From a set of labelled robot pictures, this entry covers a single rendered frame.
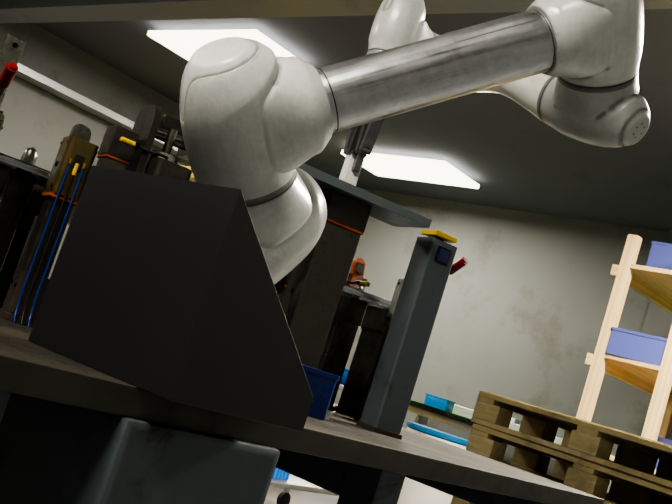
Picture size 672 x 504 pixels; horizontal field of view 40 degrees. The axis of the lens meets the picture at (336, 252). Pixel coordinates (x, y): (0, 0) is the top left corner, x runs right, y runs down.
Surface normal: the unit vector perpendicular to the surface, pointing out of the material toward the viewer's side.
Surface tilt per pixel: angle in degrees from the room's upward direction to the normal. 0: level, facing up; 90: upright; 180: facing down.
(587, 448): 90
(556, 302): 90
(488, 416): 90
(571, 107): 143
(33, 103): 90
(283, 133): 114
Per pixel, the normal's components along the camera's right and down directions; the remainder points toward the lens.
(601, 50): 0.24, 0.55
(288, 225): 0.74, 0.26
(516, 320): -0.61, -0.29
